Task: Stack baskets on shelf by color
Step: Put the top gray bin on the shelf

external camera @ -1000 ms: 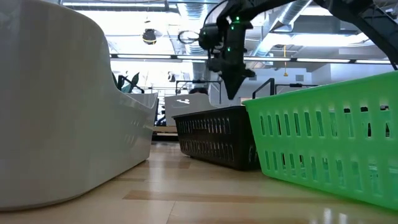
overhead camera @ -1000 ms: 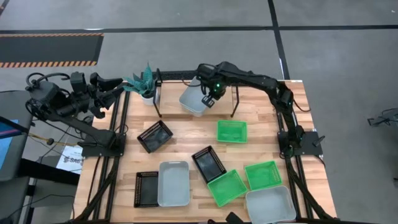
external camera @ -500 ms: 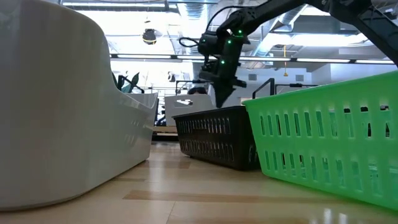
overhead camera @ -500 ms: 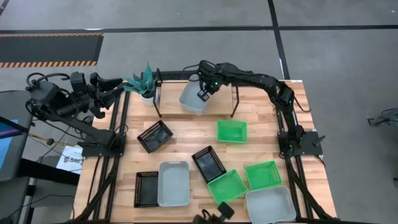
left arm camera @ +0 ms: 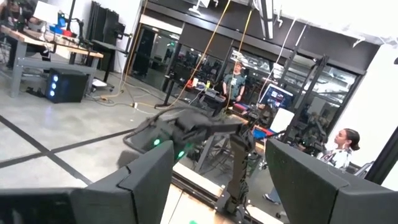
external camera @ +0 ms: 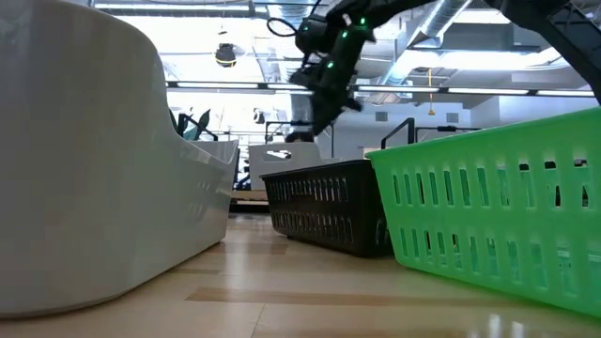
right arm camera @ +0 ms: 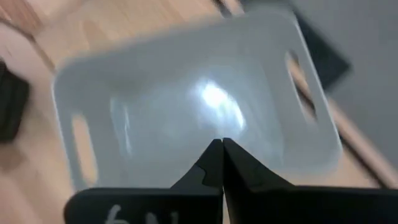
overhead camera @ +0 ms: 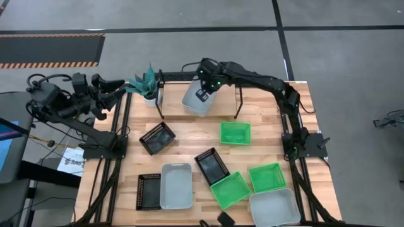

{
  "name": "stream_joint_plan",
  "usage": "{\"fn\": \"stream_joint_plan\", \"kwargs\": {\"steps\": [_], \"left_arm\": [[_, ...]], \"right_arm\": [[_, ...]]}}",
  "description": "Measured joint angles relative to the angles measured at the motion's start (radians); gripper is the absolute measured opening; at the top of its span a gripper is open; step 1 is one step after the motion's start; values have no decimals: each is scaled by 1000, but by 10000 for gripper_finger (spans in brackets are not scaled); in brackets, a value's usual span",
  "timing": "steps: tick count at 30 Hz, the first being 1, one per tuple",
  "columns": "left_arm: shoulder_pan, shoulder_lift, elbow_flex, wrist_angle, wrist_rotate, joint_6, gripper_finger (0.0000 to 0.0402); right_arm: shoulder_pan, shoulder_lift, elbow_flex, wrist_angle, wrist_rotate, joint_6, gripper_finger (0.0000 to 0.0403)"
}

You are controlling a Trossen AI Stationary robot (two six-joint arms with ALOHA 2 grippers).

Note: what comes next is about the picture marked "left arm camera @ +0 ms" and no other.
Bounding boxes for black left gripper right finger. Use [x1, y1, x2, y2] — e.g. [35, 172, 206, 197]
[265, 138, 398, 224]

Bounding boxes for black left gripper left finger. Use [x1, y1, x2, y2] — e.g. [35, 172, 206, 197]
[0, 139, 175, 224]

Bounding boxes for person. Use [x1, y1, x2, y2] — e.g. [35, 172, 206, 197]
[221, 61, 247, 104]
[0, 0, 38, 68]
[263, 128, 361, 206]

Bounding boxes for white sheet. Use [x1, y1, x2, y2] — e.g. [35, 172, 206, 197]
[269, 107, 295, 134]

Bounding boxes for black computer tower blue lights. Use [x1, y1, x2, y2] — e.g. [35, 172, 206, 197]
[45, 68, 90, 104]

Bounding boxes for black side table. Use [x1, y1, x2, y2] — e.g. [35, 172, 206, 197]
[91, 39, 130, 83]

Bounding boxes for computer monitor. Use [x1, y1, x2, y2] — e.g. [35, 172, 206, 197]
[259, 83, 295, 111]

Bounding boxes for black folding panel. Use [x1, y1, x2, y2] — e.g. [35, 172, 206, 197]
[86, 1, 121, 44]

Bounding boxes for wooden workbench grey legs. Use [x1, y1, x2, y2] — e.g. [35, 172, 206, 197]
[0, 24, 105, 99]

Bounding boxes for blue box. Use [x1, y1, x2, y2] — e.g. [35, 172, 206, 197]
[49, 13, 68, 35]

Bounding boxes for white board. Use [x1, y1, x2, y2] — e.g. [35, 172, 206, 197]
[32, 1, 60, 25]

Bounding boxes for ceiling light fixture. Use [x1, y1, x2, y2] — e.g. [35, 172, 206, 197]
[254, 0, 275, 40]

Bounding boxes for black slanted post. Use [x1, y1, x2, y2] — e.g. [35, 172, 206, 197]
[363, 125, 398, 186]

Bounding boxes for black metal frame post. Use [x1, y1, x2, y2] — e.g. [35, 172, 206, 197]
[280, 54, 330, 144]

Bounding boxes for yellow hanging cable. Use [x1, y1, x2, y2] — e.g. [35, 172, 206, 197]
[167, 0, 233, 109]
[225, 8, 253, 110]

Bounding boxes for white hanging cable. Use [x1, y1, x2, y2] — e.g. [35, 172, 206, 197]
[256, 17, 298, 104]

